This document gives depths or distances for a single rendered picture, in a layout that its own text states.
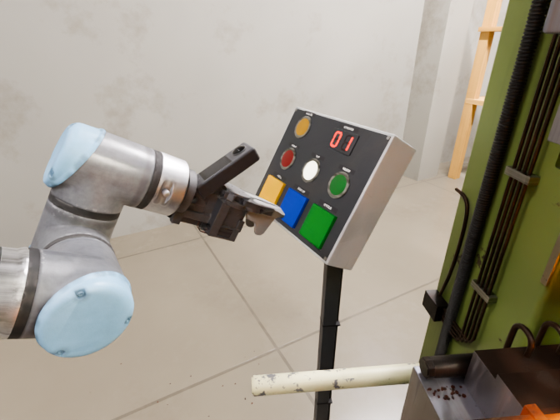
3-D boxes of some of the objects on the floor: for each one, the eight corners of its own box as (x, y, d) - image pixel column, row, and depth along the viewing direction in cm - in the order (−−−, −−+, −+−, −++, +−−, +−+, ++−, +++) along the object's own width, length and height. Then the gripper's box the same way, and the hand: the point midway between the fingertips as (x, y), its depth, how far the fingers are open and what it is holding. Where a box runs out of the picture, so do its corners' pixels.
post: (313, 448, 129) (333, 172, 81) (312, 437, 133) (330, 167, 85) (324, 447, 129) (351, 172, 81) (322, 436, 133) (346, 166, 85)
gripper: (159, 207, 59) (258, 233, 72) (173, 229, 52) (280, 255, 65) (179, 160, 58) (276, 197, 71) (197, 177, 51) (301, 214, 64)
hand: (280, 210), depth 67 cm, fingers closed
